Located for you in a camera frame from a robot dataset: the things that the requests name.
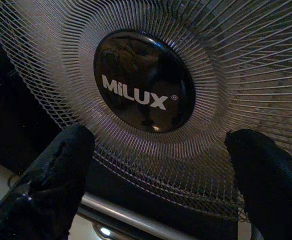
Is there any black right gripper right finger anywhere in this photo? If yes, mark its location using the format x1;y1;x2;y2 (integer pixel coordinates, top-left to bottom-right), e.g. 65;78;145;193
224;128;292;240

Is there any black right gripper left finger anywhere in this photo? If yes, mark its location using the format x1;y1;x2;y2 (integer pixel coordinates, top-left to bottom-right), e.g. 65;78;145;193
0;124;95;240

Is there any chrome metal tube frame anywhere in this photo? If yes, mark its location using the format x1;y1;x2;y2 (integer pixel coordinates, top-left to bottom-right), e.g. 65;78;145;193
77;191;201;240

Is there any Milux fan with wire grille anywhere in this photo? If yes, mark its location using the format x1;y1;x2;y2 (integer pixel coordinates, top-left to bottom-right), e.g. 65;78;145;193
0;0;292;223

